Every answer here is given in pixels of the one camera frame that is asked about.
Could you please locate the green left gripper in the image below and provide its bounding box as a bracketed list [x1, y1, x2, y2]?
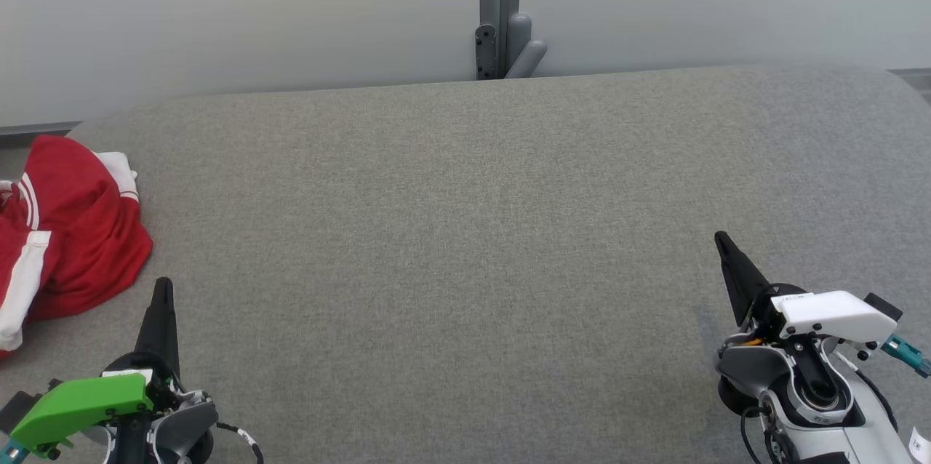
[7, 276, 180, 460]

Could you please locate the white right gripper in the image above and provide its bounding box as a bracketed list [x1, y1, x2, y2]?
[715, 231, 898, 345]

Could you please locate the red white basketball jersey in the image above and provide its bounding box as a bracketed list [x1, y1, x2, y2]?
[0, 135, 153, 323]

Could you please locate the dark perforated post bracket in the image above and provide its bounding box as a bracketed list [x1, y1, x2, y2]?
[475, 24, 500, 81]

